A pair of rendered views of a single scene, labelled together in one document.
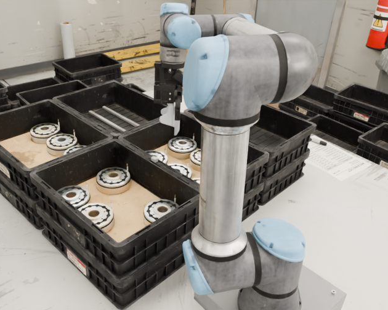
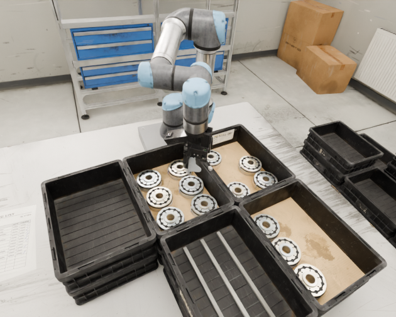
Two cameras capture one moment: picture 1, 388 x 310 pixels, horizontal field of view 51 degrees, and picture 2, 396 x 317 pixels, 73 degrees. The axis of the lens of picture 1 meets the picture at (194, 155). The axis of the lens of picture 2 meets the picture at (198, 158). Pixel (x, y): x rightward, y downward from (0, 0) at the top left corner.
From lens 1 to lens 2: 176 cm
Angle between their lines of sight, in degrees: 103
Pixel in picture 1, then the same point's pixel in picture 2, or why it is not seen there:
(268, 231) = (179, 98)
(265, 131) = (63, 236)
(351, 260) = (107, 151)
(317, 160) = (22, 235)
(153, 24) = not seen: outside the picture
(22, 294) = not seen: hidden behind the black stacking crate
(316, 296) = (151, 129)
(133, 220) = (226, 165)
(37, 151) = (307, 255)
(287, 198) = not seen: hidden behind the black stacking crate
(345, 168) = (11, 218)
